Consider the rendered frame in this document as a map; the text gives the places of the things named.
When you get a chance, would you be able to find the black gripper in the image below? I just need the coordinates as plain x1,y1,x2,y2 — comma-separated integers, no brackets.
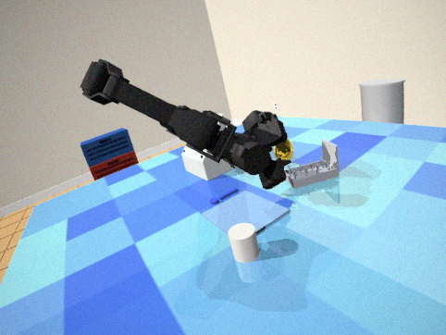
242,110,291,190

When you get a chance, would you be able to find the yellow plate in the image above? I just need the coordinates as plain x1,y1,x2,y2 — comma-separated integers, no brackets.
274,139,293,160

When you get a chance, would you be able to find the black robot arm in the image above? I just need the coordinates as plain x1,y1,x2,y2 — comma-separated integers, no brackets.
81,58,288,175

